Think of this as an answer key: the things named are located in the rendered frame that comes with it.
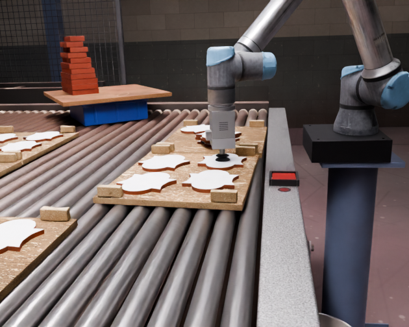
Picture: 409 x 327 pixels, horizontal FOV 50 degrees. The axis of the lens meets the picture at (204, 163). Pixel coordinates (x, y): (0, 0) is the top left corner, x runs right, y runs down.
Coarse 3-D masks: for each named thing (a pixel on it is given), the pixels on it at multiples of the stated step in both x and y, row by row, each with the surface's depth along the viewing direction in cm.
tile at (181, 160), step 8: (152, 160) 126; (160, 160) 125; (168, 160) 125; (176, 160) 125; (184, 160) 125; (144, 168) 119; (152, 168) 118; (160, 168) 118; (168, 168) 119; (176, 168) 121
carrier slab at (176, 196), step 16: (144, 160) 130; (192, 160) 128; (256, 160) 126; (128, 176) 115; (176, 176) 114; (240, 176) 112; (160, 192) 103; (176, 192) 102; (192, 192) 102; (240, 192) 101; (208, 208) 96; (224, 208) 95; (240, 208) 94
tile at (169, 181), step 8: (136, 176) 111; (144, 176) 111; (152, 176) 111; (160, 176) 111; (168, 176) 111; (120, 184) 107; (128, 184) 106; (136, 184) 105; (144, 184) 105; (152, 184) 105; (160, 184) 105; (168, 184) 107; (128, 192) 102; (136, 192) 101; (144, 192) 102
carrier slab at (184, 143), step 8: (240, 128) 170; (248, 128) 169; (256, 128) 169; (264, 128) 168; (176, 136) 160; (184, 136) 160; (192, 136) 159; (240, 136) 157; (248, 136) 156; (256, 136) 156; (264, 136) 156; (176, 144) 148; (184, 144) 148; (192, 144) 148; (200, 144) 147; (176, 152) 139; (184, 152) 138; (192, 152) 138; (200, 152) 137; (208, 152) 137; (216, 152) 136; (232, 152) 136; (256, 152) 134
